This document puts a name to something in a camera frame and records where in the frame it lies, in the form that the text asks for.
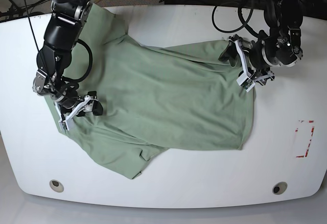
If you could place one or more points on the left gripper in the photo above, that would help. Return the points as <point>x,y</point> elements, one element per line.
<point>259,68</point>

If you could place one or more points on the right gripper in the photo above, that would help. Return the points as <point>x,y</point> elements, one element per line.
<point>97,108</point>

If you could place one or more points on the green T-shirt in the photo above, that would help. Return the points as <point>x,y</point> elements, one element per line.
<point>154,99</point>

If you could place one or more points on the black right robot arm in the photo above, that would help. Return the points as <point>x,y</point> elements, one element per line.
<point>68,18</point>

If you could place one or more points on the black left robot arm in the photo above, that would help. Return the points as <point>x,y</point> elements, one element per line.
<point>283,42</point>

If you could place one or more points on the red tape rectangle marking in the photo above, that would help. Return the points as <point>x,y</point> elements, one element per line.
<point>303,138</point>

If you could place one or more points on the left table grommet hole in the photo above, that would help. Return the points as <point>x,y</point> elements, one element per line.
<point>56,186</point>

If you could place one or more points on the table grommet hole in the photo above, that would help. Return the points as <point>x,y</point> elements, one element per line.
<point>56,186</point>
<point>279,188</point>

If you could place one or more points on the black tripod legs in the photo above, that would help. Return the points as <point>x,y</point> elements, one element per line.
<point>16,12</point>

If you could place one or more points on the right table grommet hole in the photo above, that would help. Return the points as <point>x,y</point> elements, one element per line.
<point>279,188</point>

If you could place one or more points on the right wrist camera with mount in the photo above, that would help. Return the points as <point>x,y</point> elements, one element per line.
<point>80,109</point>

